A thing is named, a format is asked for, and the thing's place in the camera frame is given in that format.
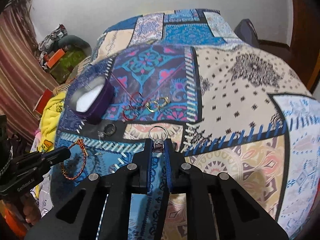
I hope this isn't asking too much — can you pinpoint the orange box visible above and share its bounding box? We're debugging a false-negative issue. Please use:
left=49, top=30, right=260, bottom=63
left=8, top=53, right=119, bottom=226
left=47, top=48, right=65, bottom=69

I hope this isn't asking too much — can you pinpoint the dark metal ring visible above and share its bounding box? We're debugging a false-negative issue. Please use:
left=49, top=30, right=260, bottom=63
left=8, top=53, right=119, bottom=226
left=103, top=123, right=117, bottom=136

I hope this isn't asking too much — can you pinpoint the patchwork patterned bedspread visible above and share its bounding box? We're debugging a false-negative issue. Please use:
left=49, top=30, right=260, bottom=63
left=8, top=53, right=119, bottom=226
left=50, top=9, right=319, bottom=239

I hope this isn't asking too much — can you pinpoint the pile of clothes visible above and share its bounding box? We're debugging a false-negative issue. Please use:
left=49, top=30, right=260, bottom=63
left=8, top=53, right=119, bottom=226
left=37, top=24, right=68, bottom=63

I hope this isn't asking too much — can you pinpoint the dark grey backpack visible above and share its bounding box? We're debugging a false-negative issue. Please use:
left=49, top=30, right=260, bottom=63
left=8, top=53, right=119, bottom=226
left=234, top=18, right=259, bottom=48

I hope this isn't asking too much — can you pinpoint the brown wooden door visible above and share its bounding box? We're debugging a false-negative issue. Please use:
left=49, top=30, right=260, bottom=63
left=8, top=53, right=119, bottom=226
left=289, top=0, right=319, bottom=93

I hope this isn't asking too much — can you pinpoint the red book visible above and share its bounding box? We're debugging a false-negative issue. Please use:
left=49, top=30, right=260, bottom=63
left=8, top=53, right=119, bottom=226
left=33, top=89, right=53, bottom=115

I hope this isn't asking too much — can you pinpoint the left hand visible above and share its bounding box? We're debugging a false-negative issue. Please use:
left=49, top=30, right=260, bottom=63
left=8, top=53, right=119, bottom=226
left=22, top=193, right=41, bottom=225

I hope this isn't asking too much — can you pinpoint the silver gemstone ring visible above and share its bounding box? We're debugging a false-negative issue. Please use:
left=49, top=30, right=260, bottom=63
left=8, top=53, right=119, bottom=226
left=147, top=125, right=168, bottom=153

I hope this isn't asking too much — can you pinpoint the red orange braided bracelet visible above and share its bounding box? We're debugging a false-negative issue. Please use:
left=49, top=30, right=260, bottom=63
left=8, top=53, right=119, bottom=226
left=60, top=138, right=88, bottom=181

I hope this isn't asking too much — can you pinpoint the dark green cushion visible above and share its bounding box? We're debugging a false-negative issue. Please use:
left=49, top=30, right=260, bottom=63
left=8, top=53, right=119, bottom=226
left=57, top=35, right=92, bottom=56

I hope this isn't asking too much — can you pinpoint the red thin string bracelet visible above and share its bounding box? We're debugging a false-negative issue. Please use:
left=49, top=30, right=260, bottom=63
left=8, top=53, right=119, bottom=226
left=121, top=91, right=144, bottom=122

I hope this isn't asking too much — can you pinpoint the striped pink curtain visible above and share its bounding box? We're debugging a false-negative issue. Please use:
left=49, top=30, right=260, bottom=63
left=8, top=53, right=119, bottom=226
left=1, top=0, right=58, bottom=141

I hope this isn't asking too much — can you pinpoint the yellow cartoon blanket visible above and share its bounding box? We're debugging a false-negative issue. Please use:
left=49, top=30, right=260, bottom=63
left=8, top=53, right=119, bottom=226
left=30, top=90, right=68, bottom=198

